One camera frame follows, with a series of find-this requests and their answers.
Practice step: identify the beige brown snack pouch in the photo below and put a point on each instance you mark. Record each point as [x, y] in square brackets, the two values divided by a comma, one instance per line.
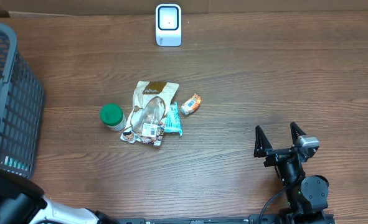
[147, 120]

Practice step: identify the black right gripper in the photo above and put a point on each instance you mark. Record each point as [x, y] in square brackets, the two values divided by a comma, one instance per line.
[264, 149]

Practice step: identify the orange snack packet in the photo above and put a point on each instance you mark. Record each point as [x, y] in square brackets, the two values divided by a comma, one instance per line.
[191, 105]

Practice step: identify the white barcode scanner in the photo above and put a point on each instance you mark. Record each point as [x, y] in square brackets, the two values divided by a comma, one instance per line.
[168, 25]

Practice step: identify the grey plastic mesh basket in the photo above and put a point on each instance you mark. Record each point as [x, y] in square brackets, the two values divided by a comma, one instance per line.
[22, 100]

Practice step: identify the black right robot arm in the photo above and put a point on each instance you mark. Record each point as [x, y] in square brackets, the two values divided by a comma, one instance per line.
[307, 196]

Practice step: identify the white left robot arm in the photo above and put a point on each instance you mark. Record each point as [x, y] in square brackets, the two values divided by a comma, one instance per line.
[22, 201]

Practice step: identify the teal snack packet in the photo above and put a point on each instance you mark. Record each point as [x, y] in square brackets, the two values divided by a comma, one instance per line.
[173, 121]

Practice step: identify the green lid white jar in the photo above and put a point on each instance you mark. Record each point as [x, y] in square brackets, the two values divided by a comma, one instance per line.
[113, 117]

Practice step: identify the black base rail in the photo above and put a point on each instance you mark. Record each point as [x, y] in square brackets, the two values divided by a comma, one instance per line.
[251, 219]

